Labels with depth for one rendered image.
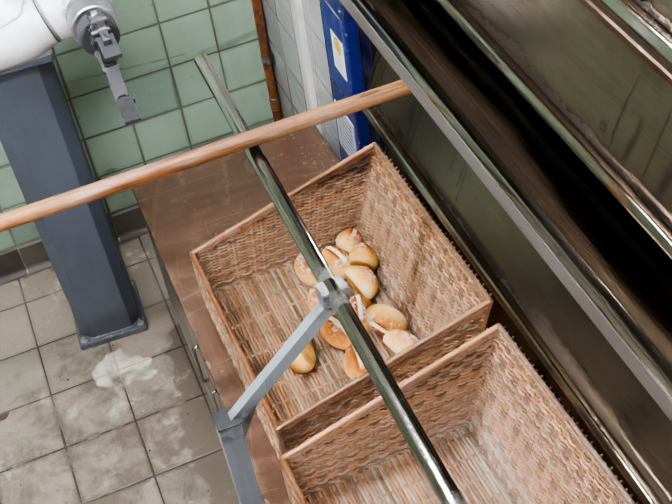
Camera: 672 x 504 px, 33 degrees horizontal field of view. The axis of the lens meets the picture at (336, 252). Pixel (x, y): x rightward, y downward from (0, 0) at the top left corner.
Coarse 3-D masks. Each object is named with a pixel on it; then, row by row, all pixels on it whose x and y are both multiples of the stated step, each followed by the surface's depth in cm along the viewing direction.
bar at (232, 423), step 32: (224, 96) 216; (256, 160) 201; (288, 224) 189; (320, 256) 183; (320, 288) 178; (320, 320) 181; (352, 320) 172; (288, 352) 183; (256, 384) 186; (384, 384) 163; (224, 416) 190; (224, 448) 191; (416, 448) 155; (256, 480) 201; (448, 480) 150
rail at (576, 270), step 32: (352, 0) 189; (384, 32) 180; (416, 64) 173; (448, 96) 167; (480, 160) 158; (512, 192) 151; (544, 224) 145; (576, 256) 141; (608, 320) 135; (640, 352) 130
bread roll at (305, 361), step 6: (306, 348) 240; (312, 348) 241; (300, 354) 237; (306, 354) 238; (312, 354) 240; (294, 360) 237; (300, 360) 236; (306, 360) 237; (312, 360) 238; (294, 366) 237; (300, 366) 237; (306, 366) 237; (312, 366) 238; (300, 372) 238
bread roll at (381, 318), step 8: (376, 304) 242; (368, 312) 241; (376, 312) 241; (384, 312) 241; (392, 312) 241; (400, 312) 243; (368, 320) 241; (376, 320) 240; (384, 320) 240; (392, 320) 241; (400, 320) 242; (376, 328) 241; (384, 328) 240; (392, 328) 241; (400, 328) 242
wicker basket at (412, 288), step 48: (288, 192) 251; (336, 192) 256; (384, 192) 249; (240, 240) 253; (384, 240) 254; (432, 240) 232; (240, 288) 261; (288, 288) 259; (384, 288) 256; (432, 288) 236; (480, 288) 217; (240, 336) 250; (288, 336) 249; (432, 336) 214; (336, 384) 238; (288, 432) 217
